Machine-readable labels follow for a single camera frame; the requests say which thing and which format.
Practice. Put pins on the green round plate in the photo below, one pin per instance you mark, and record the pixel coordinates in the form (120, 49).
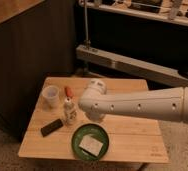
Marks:
(96, 132)

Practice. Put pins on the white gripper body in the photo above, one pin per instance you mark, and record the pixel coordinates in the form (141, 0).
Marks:
(96, 117)

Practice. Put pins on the small wooden table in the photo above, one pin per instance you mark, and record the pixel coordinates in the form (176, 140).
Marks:
(116, 138)

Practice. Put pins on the translucent plastic cup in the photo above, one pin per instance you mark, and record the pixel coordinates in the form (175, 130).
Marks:
(51, 95)

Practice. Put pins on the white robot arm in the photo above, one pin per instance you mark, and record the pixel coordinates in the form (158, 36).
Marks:
(165, 104)

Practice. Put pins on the black rectangular block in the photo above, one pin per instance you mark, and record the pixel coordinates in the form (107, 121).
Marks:
(49, 128)

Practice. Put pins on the dark wooden cabinet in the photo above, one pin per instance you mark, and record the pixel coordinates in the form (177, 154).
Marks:
(36, 44)

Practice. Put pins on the metal shelf rack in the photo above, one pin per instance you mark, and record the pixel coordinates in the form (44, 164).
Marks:
(144, 38)

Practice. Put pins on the small clear bottle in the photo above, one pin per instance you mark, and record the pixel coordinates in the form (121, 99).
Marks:
(69, 111)

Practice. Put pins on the white sponge block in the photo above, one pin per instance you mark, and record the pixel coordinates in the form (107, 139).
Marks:
(91, 145)

